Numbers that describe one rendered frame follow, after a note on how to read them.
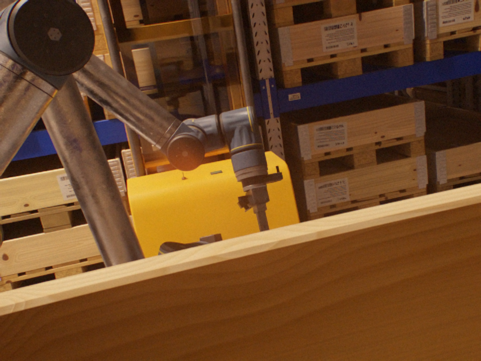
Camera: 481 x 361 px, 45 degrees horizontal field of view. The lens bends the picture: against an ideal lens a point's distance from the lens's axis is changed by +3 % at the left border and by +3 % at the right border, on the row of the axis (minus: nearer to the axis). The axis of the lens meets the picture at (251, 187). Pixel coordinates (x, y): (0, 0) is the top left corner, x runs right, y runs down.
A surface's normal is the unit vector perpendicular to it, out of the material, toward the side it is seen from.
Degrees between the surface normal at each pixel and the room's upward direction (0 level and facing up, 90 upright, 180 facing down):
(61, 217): 90
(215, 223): 74
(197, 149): 88
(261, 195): 68
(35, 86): 106
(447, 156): 90
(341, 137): 90
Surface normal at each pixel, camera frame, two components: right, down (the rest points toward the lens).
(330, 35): 0.21, 0.25
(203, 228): 0.17, -0.02
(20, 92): 0.57, 0.27
